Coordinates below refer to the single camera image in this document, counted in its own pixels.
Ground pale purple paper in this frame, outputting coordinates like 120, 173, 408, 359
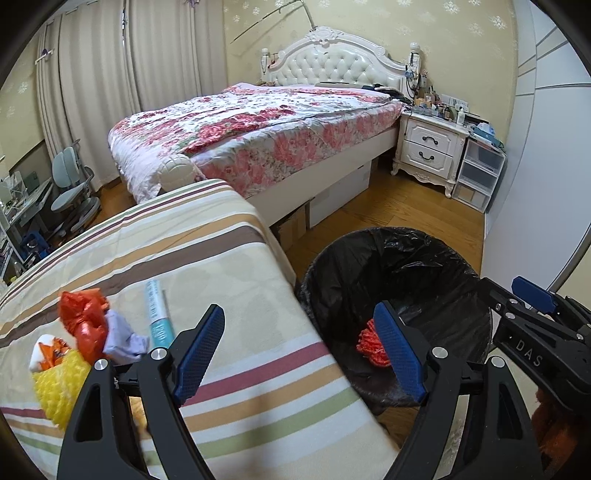
102, 310, 151, 363

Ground clear plastic drawer unit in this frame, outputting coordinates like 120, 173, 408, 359
452, 136, 506, 213

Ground blue stool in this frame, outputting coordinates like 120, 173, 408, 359
21, 231, 51, 267

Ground brown cardboard box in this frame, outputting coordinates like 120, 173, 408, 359
276, 203, 310, 252

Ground white tufted headboard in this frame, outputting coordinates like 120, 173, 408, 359
261, 27, 423, 95

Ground grey blue desk chair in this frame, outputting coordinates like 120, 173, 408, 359
50, 147, 102, 237

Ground teal items on drawer unit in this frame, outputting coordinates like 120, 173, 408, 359
471, 121, 505, 149

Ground black-lined trash bin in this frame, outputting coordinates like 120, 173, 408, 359
295, 227, 494, 416

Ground red mesh net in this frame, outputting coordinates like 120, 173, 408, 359
355, 318, 393, 369

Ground beige curtain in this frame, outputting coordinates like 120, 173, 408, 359
122, 0, 232, 116
34, 9, 139, 183

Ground white orange snack wrapper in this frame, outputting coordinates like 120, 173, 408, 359
28, 335, 75, 374

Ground teal toothpaste tube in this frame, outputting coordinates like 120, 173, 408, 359
144, 278, 176, 352

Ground yellow foam fruit net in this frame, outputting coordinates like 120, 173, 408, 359
32, 349, 93, 428

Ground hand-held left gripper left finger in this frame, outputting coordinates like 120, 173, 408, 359
58, 304, 226, 480

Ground white grey wardrobe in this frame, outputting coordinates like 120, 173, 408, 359
480, 0, 591, 296

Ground pile of small nightstand items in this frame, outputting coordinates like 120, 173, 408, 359
406, 85, 481, 125

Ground white storage box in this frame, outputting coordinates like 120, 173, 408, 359
308, 161, 372, 229

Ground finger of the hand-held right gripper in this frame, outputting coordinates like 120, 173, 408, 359
512, 276, 556, 315
480, 277, 522, 319

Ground grey study desk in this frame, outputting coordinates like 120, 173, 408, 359
0, 173, 54, 241

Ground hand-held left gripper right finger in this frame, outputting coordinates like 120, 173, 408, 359
373, 301, 543, 480

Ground white nightstand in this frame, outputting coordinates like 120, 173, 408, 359
392, 111, 472, 199

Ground thin wall rod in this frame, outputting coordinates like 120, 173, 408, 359
230, 0, 320, 45

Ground orange plastic bag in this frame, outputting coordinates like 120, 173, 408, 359
58, 288, 110, 363

